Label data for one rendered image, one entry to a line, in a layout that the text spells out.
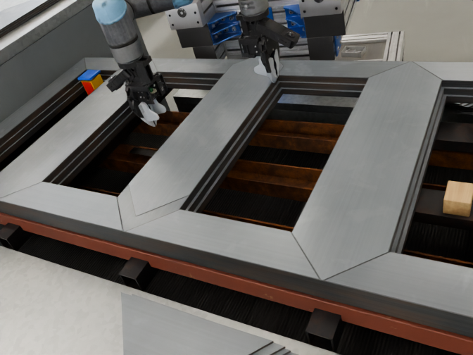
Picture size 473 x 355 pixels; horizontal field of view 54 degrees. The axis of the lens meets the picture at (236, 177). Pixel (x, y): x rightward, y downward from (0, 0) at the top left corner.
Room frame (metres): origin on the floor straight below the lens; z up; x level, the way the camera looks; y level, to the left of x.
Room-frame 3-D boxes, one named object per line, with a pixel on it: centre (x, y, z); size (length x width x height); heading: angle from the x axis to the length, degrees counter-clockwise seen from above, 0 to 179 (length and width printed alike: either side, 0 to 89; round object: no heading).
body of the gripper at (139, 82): (1.14, 0.16, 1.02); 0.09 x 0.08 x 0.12; 52
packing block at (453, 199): (0.63, -0.42, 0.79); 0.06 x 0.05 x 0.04; 142
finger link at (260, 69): (1.19, -0.16, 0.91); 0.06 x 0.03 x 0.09; 52
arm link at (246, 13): (1.20, -0.17, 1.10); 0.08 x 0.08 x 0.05
